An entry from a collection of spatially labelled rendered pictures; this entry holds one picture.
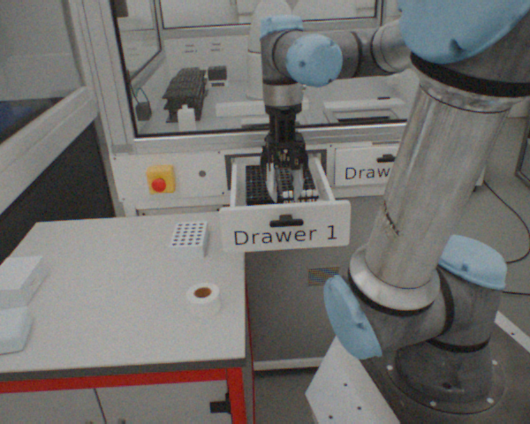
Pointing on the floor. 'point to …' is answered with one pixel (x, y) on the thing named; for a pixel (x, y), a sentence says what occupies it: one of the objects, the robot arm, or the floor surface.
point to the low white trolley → (125, 330)
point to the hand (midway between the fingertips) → (284, 194)
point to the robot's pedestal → (365, 387)
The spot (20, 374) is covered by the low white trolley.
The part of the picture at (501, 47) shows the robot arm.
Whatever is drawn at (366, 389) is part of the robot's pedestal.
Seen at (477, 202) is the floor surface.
